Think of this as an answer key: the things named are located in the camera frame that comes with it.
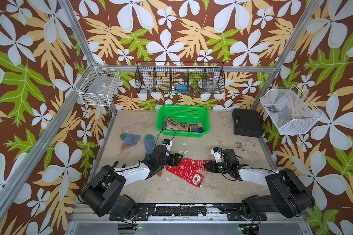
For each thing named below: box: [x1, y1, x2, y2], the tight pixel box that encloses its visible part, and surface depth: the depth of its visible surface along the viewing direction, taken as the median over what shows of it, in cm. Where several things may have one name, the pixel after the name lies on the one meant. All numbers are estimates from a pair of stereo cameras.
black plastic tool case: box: [231, 108, 264, 138], surface depth 109 cm
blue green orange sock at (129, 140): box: [119, 133, 142, 151], surface depth 101 cm
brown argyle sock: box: [163, 116, 203, 128], surface depth 110 cm
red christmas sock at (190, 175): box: [165, 163, 205, 188], surface depth 88 cm
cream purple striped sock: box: [162, 121, 205, 133], surface depth 107 cm
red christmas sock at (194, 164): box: [180, 158, 211, 172], surface depth 92 cm
